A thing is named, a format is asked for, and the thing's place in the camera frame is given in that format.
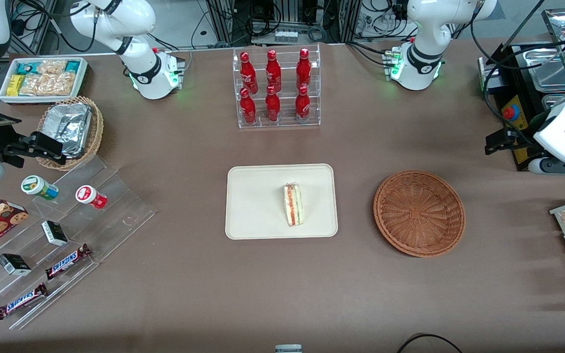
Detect triangular sandwich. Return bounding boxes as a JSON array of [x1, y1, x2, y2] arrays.
[[283, 183, 305, 227]]

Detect oval light wicker basket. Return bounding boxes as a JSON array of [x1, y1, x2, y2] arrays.
[[36, 96, 104, 171]]

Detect round brown wicker basket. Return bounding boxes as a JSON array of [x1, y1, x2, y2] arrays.
[[373, 170, 466, 258]]

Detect cream rectangular serving tray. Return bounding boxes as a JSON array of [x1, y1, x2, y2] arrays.
[[225, 163, 338, 240]]

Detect stacked aluminium foil trays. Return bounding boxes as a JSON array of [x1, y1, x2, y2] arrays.
[[42, 103, 93, 158]]

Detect steel food pan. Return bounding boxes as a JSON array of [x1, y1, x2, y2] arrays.
[[541, 93, 565, 111], [528, 49, 565, 89]]

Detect green lidded snack cup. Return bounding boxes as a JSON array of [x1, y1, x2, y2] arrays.
[[21, 175, 59, 201]]

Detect clear bag of puffed snacks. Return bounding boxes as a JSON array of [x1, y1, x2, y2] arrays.
[[19, 60, 76, 97]]

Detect yellow snack packet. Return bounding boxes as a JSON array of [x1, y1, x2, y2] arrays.
[[7, 75, 26, 97]]

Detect red lidded snack cup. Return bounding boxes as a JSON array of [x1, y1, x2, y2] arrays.
[[76, 185, 108, 210]]

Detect grey box with green light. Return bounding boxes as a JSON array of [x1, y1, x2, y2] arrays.
[[479, 56, 509, 95]]

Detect white plastic snack bin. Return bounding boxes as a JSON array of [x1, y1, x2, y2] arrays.
[[0, 57, 89, 105]]

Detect small black carton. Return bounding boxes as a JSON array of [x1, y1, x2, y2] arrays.
[[0, 253, 32, 276], [41, 221, 69, 247]]

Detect clear acrylic stepped display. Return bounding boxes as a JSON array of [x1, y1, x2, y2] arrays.
[[0, 156, 156, 330]]

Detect Snickers chocolate bar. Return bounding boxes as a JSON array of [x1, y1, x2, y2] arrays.
[[0, 283, 48, 320], [45, 244, 92, 280]]

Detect red soda bottle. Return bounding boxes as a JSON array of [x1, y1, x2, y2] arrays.
[[265, 49, 282, 93], [295, 85, 311, 124], [240, 51, 258, 95], [296, 48, 312, 90], [265, 85, 281, 123], [240, 87, 257, 125]]

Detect clear acrylic bottle rack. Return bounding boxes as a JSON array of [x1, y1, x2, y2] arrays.
[[232, 44, 321, 129]]

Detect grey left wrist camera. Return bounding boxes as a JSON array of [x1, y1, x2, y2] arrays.
[[528, 157, 565, 177]]

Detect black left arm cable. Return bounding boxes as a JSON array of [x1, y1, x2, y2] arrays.
[[469, 0, 565, 148]]

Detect black looped floor cable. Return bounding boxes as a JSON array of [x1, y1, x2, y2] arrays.
[[397, 333, 462, 353]]

